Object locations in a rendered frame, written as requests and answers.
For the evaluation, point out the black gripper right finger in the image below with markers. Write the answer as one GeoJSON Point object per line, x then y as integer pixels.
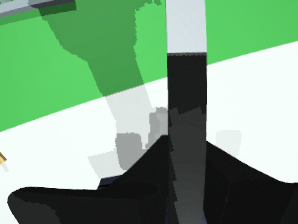
{"type": "Point", "coordinates": [236, 193]}

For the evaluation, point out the green putting mat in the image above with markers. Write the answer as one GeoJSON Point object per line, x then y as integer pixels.
{"type": "Point", "coordinates": [61, 56]}

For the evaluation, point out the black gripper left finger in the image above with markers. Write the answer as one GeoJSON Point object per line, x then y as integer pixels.
{"type": "Point", "coordinates": [138, 196]}

